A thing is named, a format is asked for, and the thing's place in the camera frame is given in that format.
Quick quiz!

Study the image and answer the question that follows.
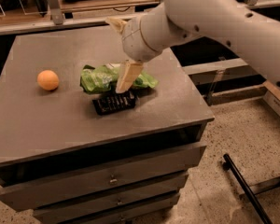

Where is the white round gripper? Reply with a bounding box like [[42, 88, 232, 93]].
[[105, 4, 190, 93]]

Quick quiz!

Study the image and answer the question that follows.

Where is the green rice chip bag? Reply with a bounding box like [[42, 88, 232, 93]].
[[80, 63, 158, 94]]

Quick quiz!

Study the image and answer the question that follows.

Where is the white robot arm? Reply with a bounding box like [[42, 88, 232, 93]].
[[106, 0, 280, 93]]

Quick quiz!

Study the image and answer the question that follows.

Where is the black rxbar chocolate bar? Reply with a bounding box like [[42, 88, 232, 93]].
[[92, 91, 136, 116]]

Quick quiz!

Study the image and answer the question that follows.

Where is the orange fruit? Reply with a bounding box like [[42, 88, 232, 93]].
[[37, 70, 59, 91]]

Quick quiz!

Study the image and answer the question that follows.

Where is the grey metal shelf beam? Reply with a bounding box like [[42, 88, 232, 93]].
[[183, 58, 258, 85]]

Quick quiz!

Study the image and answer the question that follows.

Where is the grey drawer cabinet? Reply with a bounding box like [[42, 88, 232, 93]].
[[0, 23, 216, 224]]

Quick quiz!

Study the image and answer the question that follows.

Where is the top grey drawer front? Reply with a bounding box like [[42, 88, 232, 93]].
[[0, 142, 206, 211]]

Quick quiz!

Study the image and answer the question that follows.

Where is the grey drawer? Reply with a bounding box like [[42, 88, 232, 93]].
[[0, 142, 206, 211], [59, 191, 180, 224], [34, 171, 189, 224]]

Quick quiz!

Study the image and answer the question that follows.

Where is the grey metal railing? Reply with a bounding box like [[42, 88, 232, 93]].
[[0, 0, 280, 37]]

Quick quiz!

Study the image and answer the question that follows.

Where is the middle grey drawer front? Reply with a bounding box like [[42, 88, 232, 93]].
[[34, 171, 189, 224]]

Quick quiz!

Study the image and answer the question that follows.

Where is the cardboard box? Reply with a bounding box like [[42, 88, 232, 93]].
[[263, 81, 280, 117]]

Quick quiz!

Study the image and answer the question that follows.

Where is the bottom grey drawer front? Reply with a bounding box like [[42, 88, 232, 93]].
[[59, 191, 180, 224]]

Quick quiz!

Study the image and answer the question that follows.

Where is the black metal bar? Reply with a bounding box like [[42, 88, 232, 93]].
[[223, 153, 273, 224]]

